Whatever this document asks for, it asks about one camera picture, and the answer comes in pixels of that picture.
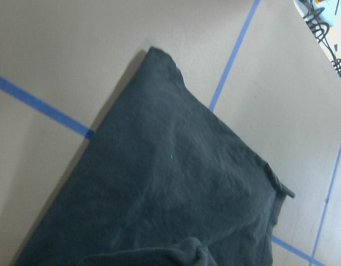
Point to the black printed t-shirt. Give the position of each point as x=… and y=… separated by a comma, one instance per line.
x=162, y=182

